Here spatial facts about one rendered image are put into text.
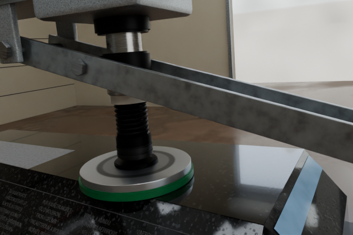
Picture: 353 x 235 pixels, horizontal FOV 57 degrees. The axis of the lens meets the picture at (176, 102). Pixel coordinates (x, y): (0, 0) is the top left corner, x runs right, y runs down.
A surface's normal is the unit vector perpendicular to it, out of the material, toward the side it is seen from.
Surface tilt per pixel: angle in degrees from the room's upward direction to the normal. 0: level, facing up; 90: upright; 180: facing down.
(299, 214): 44
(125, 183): 0
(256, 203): 0
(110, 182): 0
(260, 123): 90
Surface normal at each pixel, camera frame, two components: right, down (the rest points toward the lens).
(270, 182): -0.07, -0.98
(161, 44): -0.46, 0.18
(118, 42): -0.12, 0.17
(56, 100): 0.89, 0.00
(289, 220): 0.55, -0.69
